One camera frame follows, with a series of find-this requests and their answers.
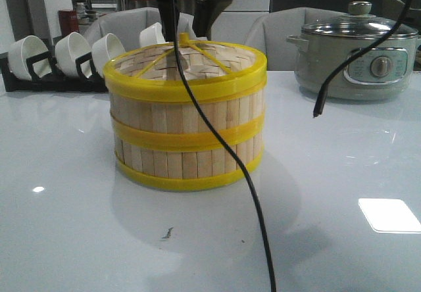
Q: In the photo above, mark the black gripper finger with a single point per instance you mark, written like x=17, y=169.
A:
x=206, y=12
x=169, y=18

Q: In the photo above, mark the yellow bamboo steamer lid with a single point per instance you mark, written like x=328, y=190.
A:
x=213, y=71

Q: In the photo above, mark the white ceramic bowl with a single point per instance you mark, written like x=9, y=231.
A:
x=104, y=50
x=20, y=51
x=151, y=35
x=68, y=49

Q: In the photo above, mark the grey chair left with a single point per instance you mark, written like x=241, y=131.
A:
x=128, y=25

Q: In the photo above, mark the red bin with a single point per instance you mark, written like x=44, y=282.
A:
x=68, y=21

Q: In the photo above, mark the black bowl rack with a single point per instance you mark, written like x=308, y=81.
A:
x=88, y=80

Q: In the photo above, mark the bamboo steamer basket yellow rims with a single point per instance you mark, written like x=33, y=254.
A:
x=176, y=170

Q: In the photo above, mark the glass pot lid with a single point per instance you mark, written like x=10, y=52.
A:
x=357, y=23

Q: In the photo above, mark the grey electric cooking pot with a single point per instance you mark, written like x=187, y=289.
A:
x=382, y=73

